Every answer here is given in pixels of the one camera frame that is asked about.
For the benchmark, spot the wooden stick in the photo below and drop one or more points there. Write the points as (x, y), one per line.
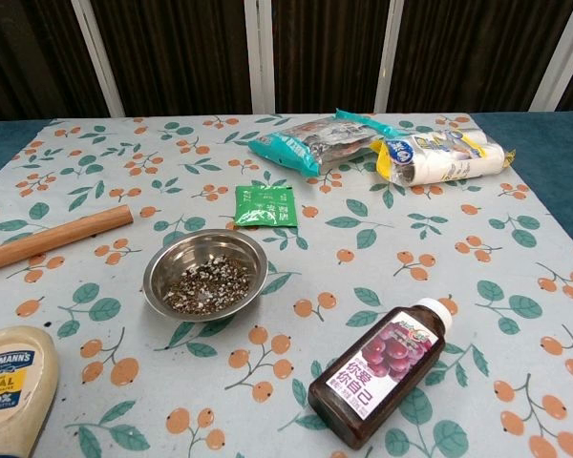
(52, 236)

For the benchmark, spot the grape juice bottle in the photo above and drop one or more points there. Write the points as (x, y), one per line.
(358, 401)

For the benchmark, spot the crushed brown white granules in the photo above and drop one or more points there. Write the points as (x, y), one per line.
(205, 286)

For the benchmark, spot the floral tablecloth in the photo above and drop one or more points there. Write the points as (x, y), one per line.
(344, 281)

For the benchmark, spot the yellow white roll package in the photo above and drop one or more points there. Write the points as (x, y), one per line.
(439, 162)

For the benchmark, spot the green sachet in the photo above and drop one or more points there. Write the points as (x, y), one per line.
(266, 206)

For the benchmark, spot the stainless steel bowl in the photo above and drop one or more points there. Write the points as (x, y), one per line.
(172, 260)

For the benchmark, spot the white metal frame post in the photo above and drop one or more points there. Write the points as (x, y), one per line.
(561, 52)
(98, 57)
(388, 57)
(259, 57)

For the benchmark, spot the teal snack bag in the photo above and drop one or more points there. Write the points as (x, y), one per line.
(291, 148)

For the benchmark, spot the mayonnaise squeeze bottle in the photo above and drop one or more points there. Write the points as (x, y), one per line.
(14, 396)

